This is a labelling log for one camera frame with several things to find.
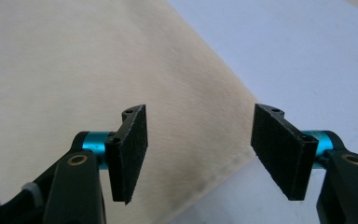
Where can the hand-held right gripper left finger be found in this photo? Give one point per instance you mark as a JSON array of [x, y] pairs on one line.
[[127, 155]]

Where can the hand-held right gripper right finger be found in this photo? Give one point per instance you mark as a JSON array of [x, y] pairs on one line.
[[282, 152]]

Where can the cream towel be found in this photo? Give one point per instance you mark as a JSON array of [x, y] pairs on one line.
[[74, 62]]

